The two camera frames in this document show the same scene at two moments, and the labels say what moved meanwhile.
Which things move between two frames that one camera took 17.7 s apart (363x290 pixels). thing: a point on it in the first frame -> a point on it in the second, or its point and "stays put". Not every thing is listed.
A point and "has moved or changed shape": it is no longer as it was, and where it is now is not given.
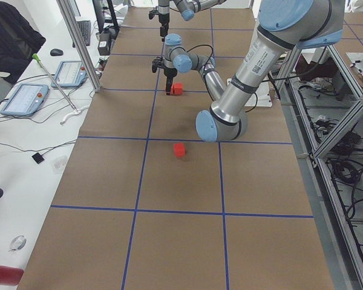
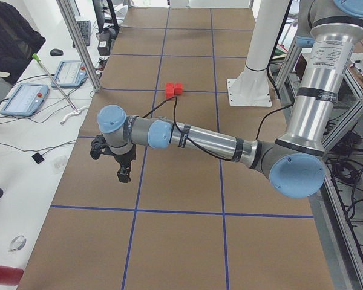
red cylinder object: (0, 274) stays put
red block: (179, 150) has moved or changed shape
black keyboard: (85, 26) stays put
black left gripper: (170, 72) -> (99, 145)
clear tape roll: (18, 243) stays put
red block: (178, 88) stays put
